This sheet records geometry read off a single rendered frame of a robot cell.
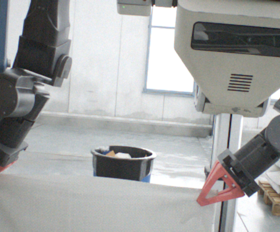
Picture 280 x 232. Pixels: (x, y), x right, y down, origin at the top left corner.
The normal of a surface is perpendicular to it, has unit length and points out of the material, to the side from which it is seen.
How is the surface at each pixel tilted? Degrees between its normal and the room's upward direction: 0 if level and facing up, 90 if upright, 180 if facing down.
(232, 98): 130
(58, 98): 90
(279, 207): 90
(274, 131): 79
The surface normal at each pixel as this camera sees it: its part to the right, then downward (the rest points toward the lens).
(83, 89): -0.05, 0.09
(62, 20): 0.94, 0.16
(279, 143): -0.23, -0.12
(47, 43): -0.29, 0.38
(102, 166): -0.62, 0.08
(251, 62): -0.09, 0.71
